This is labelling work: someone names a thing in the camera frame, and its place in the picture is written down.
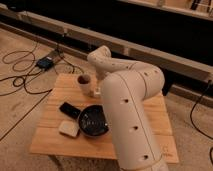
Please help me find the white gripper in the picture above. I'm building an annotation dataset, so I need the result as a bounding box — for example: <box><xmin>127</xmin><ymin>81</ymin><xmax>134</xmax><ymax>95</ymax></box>
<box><xmin>94</xmin><ymin>69</ymin><xmax>108</xmax><ymax>98</ymax></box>

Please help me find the white plastic bottle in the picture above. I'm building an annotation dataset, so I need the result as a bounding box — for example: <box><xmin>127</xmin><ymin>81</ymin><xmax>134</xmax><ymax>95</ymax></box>
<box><xmin>77</xmin><ymin>74</ymin><xmax>93</xmax><ymax>97</ymax></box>

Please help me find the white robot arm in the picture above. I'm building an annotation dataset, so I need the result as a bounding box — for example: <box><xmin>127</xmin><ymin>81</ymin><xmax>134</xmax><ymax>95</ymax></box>
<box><xmin>87</xmin><ymin>46</ymin><xmax>169</xmax><ymax>171</ymax></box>

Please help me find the black bowl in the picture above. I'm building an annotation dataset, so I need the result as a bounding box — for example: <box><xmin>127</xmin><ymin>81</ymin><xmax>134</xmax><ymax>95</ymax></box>
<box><xmin>78</xmin><ymin>105</ymin><xmax>108</xmax><ymax>137</ymax></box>

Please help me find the black rectangular phone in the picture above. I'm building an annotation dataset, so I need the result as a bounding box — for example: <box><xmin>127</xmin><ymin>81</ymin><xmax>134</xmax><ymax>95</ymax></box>
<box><xmin>59</xmin><ymin>102</ymin><xmax>81</xmax><ymax>119</ymax></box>

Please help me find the blue power box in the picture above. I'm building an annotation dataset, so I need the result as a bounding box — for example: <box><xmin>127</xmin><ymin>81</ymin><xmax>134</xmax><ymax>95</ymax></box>
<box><xmin>36</xmin><ymin>57</ymin><xmax>54</xmax><ymax>70</ymax></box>

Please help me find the beige sponge block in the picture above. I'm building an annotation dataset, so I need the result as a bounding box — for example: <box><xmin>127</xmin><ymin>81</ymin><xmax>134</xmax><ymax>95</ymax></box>
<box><xmin>59</xmin><ymin>121</ymin><xmax>79</xmax><ymax>137</ymax></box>

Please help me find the wooden table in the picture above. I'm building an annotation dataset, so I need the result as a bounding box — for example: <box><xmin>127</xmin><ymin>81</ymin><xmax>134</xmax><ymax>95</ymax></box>
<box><xmin>30</xmin><ymin>74</ymin><xmax>179</xmax><ymax>163</ymax></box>

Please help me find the black floor cable left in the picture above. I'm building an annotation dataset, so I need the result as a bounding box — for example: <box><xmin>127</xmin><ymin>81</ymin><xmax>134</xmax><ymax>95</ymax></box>
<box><xmin>0</xmin><ymin>39</ymin><xmax>84</xmax><ymax>141</ymax></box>

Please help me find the long wooden rail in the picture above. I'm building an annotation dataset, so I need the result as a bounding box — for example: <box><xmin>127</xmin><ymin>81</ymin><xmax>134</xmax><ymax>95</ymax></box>
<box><xmin>0</xmin><ymin>3</ymin><xmax>213</xmax><ymax>81</ymax></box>

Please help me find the black cable right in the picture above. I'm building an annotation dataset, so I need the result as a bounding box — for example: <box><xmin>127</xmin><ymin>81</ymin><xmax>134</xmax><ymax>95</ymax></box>
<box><xmin>189</xmin><ymin>79</ymin><xmax>213</xmax><ymax>158</ymax></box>

